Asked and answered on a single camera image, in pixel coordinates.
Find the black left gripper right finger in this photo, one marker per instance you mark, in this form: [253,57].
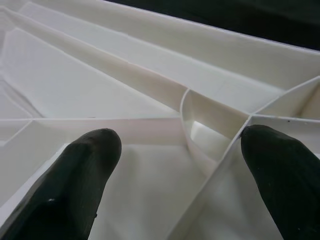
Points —
[285,187]

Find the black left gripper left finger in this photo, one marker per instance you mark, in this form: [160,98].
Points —
[70,187]

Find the white plastic children table top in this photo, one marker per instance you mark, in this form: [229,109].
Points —
[75,75]

